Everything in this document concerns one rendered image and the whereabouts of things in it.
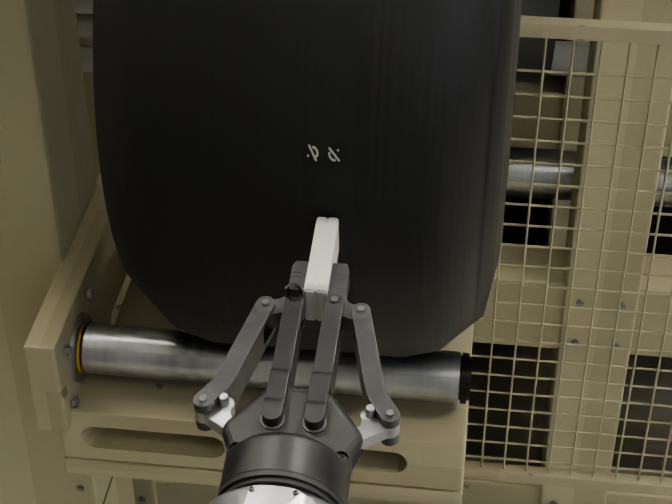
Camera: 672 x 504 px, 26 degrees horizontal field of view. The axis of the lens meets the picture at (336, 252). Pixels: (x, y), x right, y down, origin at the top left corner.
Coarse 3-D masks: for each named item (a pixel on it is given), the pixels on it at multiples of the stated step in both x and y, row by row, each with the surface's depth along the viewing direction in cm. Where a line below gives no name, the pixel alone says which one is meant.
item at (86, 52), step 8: (80, 0) 159; (88, 0) 159; (80, 8) 160; (88, 8) 160; (80, 16) 162; (88, 16) 162; (80, 24) 162; (88, 24) 162; (80, 32) 163; (88, 32) 162; (80, 48) 164; (88, 48) 164; (88, 56) 164; (88, 64) 164
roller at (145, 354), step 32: (96, 352) 126; (128, 352) 126; (160, 352) 126; (192, 352) 125; (224, 352) 125; (448, 352) 125; (256, 384) 126; (352, 384) 124; (384, 384) 124; (416, 384) 124; (448, 384) 123
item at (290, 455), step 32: (256, 416) 88; (288, 416) 88; (224, 448) 88; (256, 448) 83; (288, 448) 83; (320, 448) 83; (352, 448) 86; (224, 480) 83; (256, 480) 82; (288, 480) 81; (320, 480) 82
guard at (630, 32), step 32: (544, 32) 156; (576, 32) 155; (608, 32) 155; (640, 32) 154; (544, 64) 159; (544, 96) 162; (576, 96) 161; (512, 160) 167; (640, 160) 165; (640, 192) 168; (512, 224) 173; (576, 256) 174; (576, 288) 177; (480, 320) 182; (512, 384) 188; (608, 384) 186; (576, 416) 190; (576, 448) 193; (512, 480) 197; (544, 480) 196; (576, 480) 196; (608, 480) 195; (640, 480) 195
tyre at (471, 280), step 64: (128, 0) 96; (192, 0) 94; (256, 0) 94; (320, 0) 94; (384, 0) 93; (448, 0) 93; (512, 0) 97; (128, 64) 97; (192, 64) 95; (256, 64) 95; (320, 64) 94; (384, 64) 94; (448, 64) 94; (512, 64) 100; (128, 128) 99; (192, 128) 97; (256, 128) 96; (320, 128) 96; (384, 128) 95; (448, 128) 96; (128, 192) 102; (192, 192) 99; (256, 192) 99; (320, 192) 98; (384, 192) 98; (448, 192) 98; (128, 256) 109; (192, 256) 103; (256, 256) 103; (384, 256) 101; (448, 256) 102; (192, 320) 112; (384, 320) 107; (448, 320) 110
